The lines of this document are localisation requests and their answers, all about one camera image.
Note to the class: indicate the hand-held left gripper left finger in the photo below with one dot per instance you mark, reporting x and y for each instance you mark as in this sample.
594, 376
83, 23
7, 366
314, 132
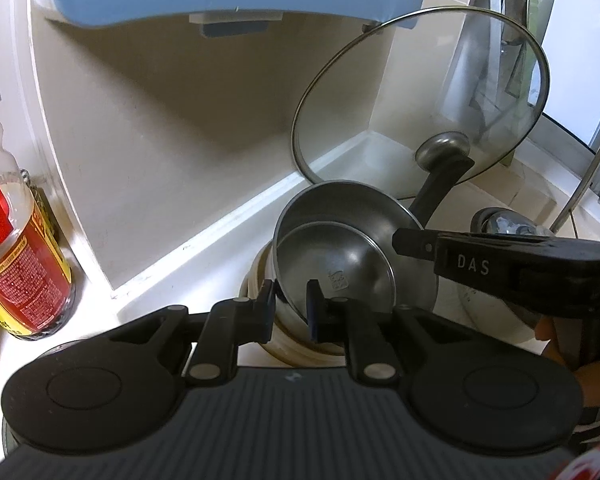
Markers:
266, 312

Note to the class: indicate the metal lid knob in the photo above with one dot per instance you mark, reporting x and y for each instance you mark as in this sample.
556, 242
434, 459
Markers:
505, 222

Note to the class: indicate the white ceramic plate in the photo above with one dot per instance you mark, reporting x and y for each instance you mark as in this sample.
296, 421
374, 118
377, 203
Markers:
480, 305

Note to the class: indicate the cream ceramic bowl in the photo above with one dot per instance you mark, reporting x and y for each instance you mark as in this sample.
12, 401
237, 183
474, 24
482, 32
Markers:
290, 341

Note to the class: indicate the small stainless steel plate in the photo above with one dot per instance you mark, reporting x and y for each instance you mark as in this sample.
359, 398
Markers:
330, 255

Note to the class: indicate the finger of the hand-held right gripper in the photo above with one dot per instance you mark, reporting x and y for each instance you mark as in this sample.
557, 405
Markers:
415, 245

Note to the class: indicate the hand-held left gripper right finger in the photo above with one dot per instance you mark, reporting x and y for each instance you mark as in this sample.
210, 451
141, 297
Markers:
314, 312

